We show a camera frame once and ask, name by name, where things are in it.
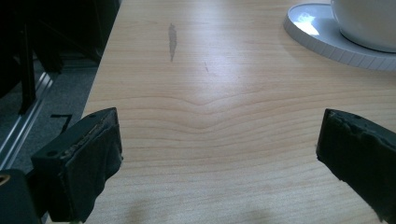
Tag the white round plate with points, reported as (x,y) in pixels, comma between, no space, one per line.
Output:
(320,29)

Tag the black stand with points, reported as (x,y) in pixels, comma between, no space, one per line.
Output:
(28,74)

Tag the aluminium rail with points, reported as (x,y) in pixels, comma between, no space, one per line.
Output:
(21,124)

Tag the white cup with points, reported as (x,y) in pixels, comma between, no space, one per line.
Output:
(367,21)

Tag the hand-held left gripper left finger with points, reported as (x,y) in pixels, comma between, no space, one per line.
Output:
(74,168)

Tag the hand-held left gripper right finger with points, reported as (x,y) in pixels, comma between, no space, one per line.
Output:
(361,152)

